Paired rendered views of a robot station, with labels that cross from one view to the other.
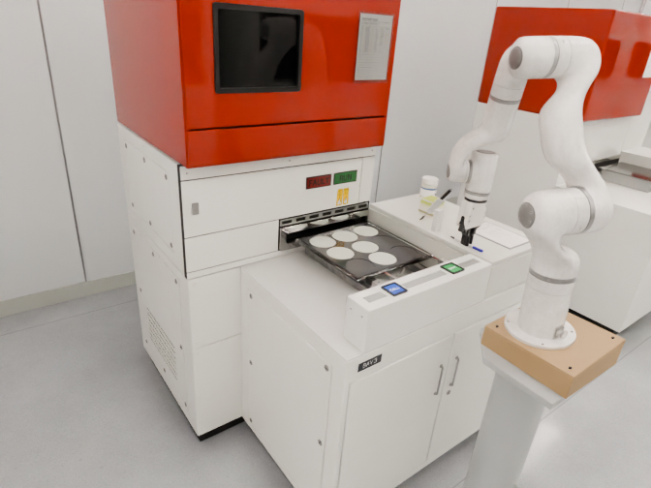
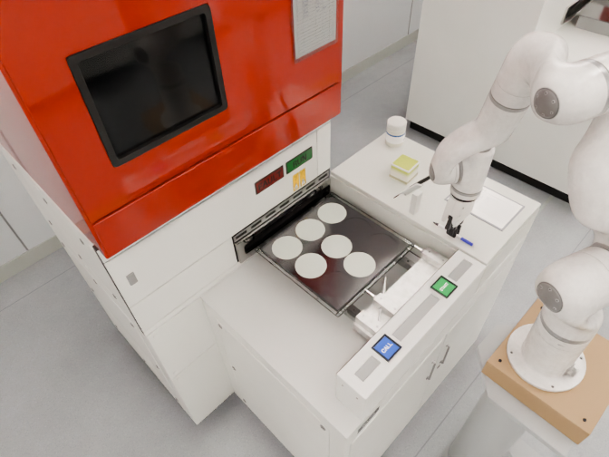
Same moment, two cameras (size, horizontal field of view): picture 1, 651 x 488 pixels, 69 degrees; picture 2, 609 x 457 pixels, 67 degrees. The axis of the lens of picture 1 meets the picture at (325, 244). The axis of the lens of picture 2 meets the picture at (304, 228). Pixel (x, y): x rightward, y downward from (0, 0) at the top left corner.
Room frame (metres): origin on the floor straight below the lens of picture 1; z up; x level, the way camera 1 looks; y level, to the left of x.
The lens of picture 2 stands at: (0.64, 0.03, 2.03)
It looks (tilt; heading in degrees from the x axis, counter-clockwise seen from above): 47 degrees down; 355
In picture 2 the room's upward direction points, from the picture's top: 3 degrees counter-clockwise
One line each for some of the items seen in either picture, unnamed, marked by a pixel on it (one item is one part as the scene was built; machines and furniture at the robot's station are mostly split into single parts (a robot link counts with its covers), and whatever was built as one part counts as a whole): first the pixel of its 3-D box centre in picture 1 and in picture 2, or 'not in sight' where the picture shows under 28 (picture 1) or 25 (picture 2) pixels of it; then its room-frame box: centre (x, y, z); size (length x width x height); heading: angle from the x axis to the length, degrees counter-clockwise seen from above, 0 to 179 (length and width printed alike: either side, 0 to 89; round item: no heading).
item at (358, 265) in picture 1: (362, 247); (333, 247); (1.59, -0.14, 0.90); 0.34 x 0.34 x 0.01; 38
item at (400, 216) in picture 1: (449, 237); (428, 200); (1.76, -0.50, 0.89); 0.62 x 0.35 x 0.14; 38
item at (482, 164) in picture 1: (480, 170); (471, 165); (1.54, -0.50, 1.24); 0.09 x 0.08 x 0.13; 91
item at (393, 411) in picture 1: (382, 359); (365, 328); (1.56, -0.27, 0.41); 0.97 x 0.64 x 0.82; 128
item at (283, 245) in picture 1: (325, 228); (285, 218); (1.75, 0.00, 0.89); 0.44 x 0.02 x 0.10; 128
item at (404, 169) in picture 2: (431, 206); (404, 170); (1.82, -0.42, 1.00); 0.07 x 0.07 x 0.07; 42
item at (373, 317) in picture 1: (421, 297); (413, 328); (1.27, -0.31, 0.89); 0.55 x 0.09 x 0.14; 128
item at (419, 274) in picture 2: not in sight; (402, 296); (1.40, -0.32, 0.87); 0.36 x 0.08 x 0.03; 128
